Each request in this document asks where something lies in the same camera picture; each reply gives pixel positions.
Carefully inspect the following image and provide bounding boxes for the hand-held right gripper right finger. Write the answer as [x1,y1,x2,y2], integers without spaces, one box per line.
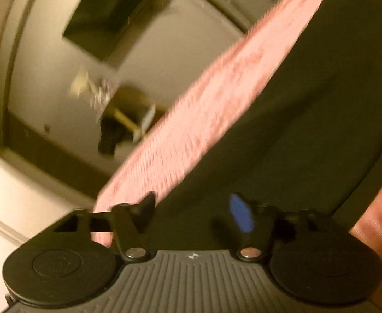
[229,194,345,263]

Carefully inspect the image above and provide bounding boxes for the pink blanket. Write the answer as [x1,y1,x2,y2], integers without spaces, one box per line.
[93,0,382,313]

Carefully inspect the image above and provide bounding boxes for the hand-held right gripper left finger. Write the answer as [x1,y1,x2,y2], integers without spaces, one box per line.
[52,192,156,263]

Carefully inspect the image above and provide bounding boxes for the dark green pants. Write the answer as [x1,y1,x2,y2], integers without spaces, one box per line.
[135,0,382,255]

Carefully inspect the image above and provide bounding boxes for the wooden side table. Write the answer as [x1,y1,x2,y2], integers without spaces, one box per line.
[101,85,160,144]

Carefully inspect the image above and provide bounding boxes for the black cloth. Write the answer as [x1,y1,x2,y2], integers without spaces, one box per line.
[98,117,126,156]

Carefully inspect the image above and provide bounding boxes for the white paper clutter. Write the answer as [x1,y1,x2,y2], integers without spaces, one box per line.
[67,67,120,118]

